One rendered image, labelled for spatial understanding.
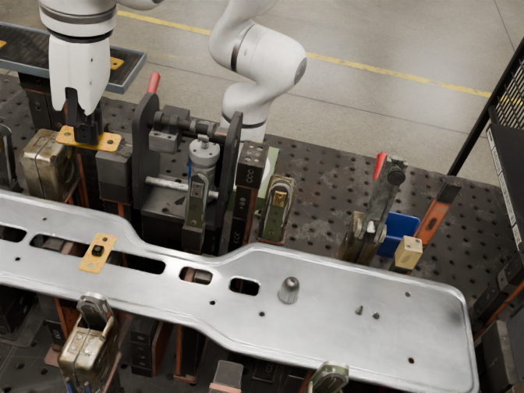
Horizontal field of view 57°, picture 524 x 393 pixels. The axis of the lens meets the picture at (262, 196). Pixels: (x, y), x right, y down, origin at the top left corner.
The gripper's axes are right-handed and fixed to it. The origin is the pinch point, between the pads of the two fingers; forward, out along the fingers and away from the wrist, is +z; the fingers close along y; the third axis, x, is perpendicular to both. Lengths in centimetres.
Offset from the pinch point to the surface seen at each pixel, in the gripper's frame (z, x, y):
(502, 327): 23, 73, 7
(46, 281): 26.8, -5.8, 9.3
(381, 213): 14, 49, -7
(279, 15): 128, 47, -320
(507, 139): 20, 89, -46
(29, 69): 12.0, -20.0, -27.1
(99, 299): 16.1, 5.6, 17.4
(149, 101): 8.1, 4.6, -18.9
